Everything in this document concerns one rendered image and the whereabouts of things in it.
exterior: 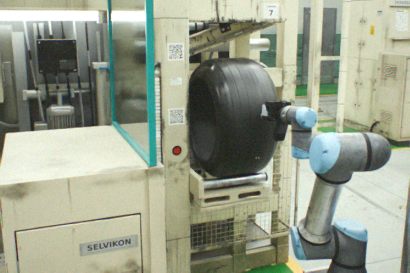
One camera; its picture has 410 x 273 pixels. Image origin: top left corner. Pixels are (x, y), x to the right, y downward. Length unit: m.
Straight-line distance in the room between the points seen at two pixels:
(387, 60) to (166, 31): 5.09
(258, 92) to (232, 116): 0.16
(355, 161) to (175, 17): 1.05
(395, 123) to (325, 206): 5.27
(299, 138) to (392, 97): 5.06
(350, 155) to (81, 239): 0.75
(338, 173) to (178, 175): 0.97
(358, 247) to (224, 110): 0.77
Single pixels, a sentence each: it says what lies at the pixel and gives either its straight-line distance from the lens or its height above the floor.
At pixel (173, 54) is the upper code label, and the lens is 2.03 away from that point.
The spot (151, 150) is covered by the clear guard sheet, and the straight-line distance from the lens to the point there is 1.17.
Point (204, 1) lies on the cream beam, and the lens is 2.35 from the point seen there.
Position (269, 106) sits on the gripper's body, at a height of 1.30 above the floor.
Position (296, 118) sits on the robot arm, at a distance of 1.70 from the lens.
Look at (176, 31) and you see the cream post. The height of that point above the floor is 1.60.
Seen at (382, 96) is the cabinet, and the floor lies 0.64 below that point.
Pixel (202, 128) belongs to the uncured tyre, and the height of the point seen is 1.07.
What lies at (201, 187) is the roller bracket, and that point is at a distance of 2.07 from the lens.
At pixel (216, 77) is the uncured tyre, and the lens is 2.04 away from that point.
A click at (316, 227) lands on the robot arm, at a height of 0.98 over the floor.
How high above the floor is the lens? 1.62
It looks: 12 degrees down
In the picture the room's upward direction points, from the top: straight up
